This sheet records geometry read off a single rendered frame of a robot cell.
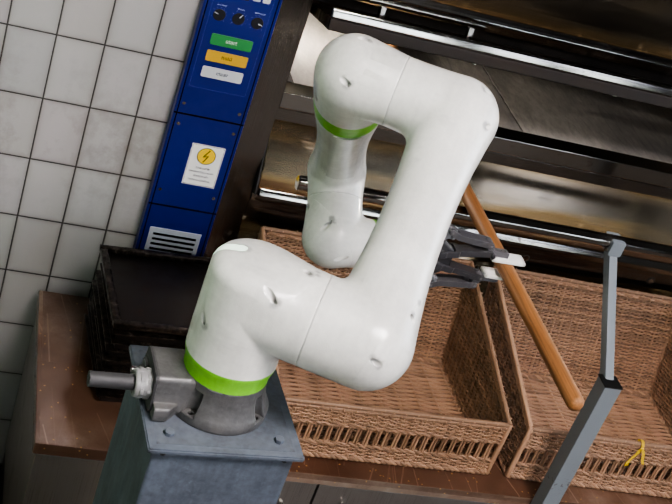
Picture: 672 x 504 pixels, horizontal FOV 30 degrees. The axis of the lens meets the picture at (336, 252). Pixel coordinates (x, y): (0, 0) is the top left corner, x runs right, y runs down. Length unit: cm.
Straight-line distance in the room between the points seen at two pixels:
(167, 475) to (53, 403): 97
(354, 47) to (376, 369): 50
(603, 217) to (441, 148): 143
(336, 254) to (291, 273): 59
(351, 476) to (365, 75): 114
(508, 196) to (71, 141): 104
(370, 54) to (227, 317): 47
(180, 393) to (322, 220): 61
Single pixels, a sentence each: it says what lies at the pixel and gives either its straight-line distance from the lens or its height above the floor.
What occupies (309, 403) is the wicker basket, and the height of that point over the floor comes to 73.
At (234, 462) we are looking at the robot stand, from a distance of 173.
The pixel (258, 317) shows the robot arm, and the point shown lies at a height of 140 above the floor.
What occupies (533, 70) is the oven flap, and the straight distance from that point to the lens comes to 273.
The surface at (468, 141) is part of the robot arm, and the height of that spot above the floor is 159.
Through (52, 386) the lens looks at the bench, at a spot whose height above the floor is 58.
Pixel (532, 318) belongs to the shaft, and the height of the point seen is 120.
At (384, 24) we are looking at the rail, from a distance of 259.
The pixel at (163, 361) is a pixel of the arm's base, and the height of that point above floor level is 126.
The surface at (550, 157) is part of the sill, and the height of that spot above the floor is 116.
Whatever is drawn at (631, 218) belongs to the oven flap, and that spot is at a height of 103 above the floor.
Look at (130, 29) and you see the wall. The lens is 268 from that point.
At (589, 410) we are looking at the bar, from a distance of 271.
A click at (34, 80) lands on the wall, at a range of 273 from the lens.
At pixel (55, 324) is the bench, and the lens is 288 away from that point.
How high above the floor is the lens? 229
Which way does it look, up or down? 30 degrees down
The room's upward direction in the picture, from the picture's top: 21 degrees clockwise
